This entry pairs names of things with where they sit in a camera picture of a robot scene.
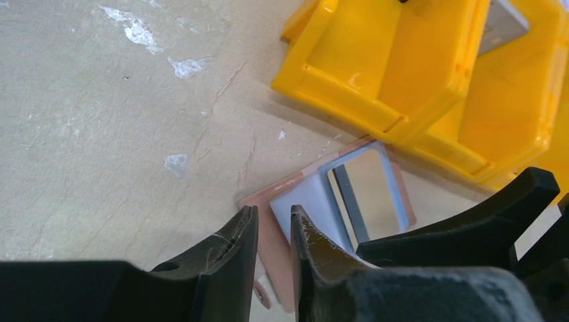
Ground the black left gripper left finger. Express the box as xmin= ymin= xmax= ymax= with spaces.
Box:
xmin=1 ymin=206 xmax=258 ymax=321

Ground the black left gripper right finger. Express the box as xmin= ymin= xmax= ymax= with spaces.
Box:
xmin=291 ymin=205 xmax=542 ymax=321

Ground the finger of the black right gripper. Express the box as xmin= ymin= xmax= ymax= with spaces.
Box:
xmin=356 ymin=167 xmax=560 ymax=270
xmin=517 ymin=195 xmax=568 ymax=321

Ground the pink leather card holder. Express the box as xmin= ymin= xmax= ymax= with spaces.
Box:
xmin=239 ymin=138 xmax=416 ymax=313

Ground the gold card with black stripe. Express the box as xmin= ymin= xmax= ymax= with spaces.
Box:
xmin=327 ymin=149 xmax=401 ymax=250

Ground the silver card in middle bin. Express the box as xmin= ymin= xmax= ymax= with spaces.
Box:
xmin=478 ymin=0 xmax=530 ymax=56

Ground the yellow middle bin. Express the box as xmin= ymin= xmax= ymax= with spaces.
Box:
xmin=411 ymin=1 xmax=568 ymax=191

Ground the yellow bin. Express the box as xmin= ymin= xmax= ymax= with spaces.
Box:
xmin=411 ymin=1 xmax=568 ymax=191
xmin=271 ymin=1 xmax=490 ymax=143

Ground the yellow left bin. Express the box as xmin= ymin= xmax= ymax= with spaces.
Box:
xmin=271 ymin=1 xmax=490 ymax=143

